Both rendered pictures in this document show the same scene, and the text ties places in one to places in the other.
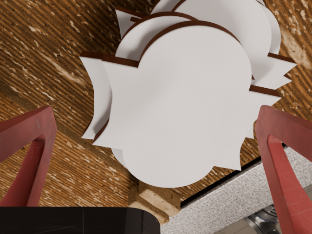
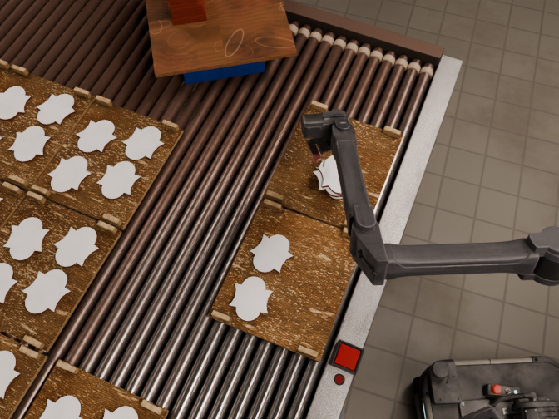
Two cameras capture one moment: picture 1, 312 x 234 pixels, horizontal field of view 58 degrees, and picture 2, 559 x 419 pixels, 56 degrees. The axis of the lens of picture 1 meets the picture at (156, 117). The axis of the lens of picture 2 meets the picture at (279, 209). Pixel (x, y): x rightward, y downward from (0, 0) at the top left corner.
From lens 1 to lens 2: 158 cm
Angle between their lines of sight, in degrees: 60
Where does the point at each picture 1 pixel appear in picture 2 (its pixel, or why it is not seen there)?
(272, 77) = not seen: hidden behind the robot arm
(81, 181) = (323, 237)
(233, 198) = (387, 232)
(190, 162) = not seen: hidden behind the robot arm
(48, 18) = (299, 184)
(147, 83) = (327, 168)
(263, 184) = (392, 220)
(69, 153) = (315, 224)
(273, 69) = not seen: hidden behind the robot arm
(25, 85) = (296, 204)
